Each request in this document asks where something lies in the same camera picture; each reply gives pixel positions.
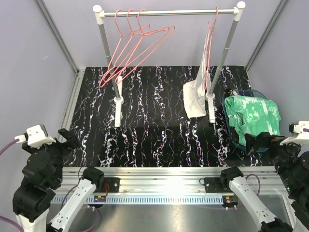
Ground blue plastic basket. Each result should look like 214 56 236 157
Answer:
221 89 266 151

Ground purple floor cable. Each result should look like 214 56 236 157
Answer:
60 186 101 232

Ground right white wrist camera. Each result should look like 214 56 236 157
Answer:
280 121 309 146

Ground green tie-dye trousers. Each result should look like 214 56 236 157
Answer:
224 95 281 146

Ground aluminium corner post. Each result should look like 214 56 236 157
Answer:
33 0 80 78
245 0 290 73

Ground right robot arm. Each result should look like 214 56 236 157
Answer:
219 129 309 232

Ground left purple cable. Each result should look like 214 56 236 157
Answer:
0 139 20 232

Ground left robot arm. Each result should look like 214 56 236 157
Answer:
13 125 105 232

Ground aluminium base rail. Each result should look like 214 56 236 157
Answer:
52 166 278 195

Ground white slotted cable duct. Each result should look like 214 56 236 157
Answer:
50 195 225 205

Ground pink wire hanger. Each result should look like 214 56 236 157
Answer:
99 9 152 88
115 9 176 84
204 7 219 90
99 9 175 87

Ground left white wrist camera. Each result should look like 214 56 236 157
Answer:
14 124 56 148

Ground left aluminium corner post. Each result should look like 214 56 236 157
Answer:
33 0 80 78

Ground black white tie-dye trousers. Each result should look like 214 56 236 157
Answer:
224 89 238 98

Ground silver clothes rack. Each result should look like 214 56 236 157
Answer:
93 1 246 127

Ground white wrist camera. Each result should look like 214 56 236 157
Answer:
14 124 56 148
280 121 309 146

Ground right aluminium corner post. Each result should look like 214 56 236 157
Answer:
245 0 290 73

